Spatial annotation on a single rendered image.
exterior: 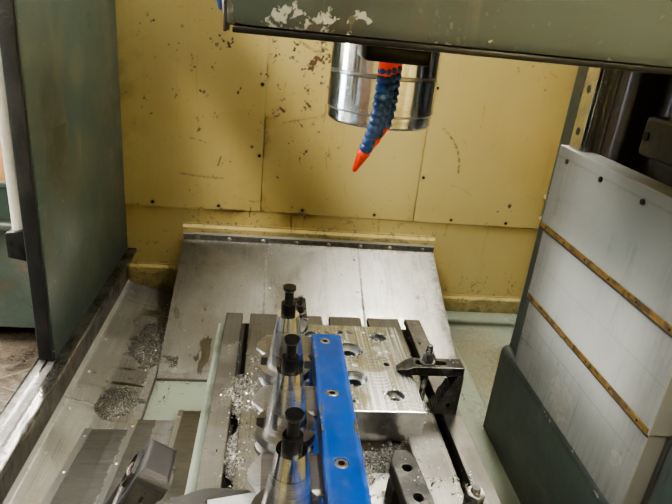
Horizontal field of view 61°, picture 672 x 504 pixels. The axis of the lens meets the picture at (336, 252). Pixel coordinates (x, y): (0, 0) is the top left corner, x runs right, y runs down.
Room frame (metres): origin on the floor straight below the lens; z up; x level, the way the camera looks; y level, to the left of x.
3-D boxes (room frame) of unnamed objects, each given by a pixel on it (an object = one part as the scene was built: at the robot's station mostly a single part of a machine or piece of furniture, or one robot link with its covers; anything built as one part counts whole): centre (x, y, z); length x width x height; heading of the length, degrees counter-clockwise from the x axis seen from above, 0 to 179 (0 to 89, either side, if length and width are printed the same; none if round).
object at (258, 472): (0.41, 0.03, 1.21); 0.07 x 0.05 x 0.01; 97
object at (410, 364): (0.95, -0.21, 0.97); 0.13 x 0.03 x 0.15; 97
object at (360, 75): (0.88, -0.04, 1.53); 0.16 x 0.16 x 0.12
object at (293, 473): (0.36, 0.02, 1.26); 0.04 x 0.04 x 0.07
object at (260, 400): (0.52, 0.04, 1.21); 0.07 x 0.05 x 0.01; 97
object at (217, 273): (1.54, 0.05, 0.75); 0.89 x 0.67 x 0.26; 97
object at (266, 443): (0.47, 0.03, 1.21); 0.06 x 0.06 x 0.03
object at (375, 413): (0.95, -0.05, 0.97); 0.29 x 0.23 x 0.05; 7
